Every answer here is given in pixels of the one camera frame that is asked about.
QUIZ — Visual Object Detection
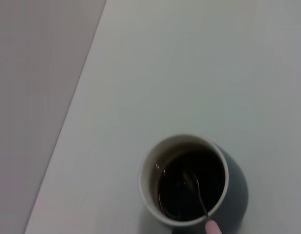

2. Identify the dark grey ceramic cup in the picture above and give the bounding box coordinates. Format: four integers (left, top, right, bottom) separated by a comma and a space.
138, 133, 249, 234

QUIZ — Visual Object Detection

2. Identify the pink handled metal spoon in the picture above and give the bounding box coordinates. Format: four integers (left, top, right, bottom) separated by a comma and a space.
182, 169, 223, 234

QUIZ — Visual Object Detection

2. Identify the dark coffee liquid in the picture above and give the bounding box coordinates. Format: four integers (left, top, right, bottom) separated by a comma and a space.
157, 150, 226, 219

